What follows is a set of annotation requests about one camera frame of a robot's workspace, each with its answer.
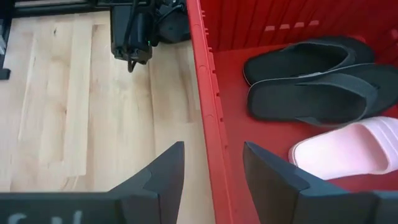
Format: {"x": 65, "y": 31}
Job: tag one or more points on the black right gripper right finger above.
{"x": 273, "y": 193}

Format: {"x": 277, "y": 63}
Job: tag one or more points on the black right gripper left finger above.
{"x": 161, "y": 189}

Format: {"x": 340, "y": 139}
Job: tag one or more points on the black slide sandal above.
{"x": 298, "y": 62}
{"x": 295, "y": 102}

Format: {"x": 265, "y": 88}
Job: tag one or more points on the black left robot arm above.
{"x": 130, "y": 31}

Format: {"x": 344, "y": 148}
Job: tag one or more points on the red plastic bin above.
{"x": 214, "y": 93}

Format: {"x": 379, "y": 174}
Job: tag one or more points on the pink slide sandal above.
{"x": 342, "y": 152}

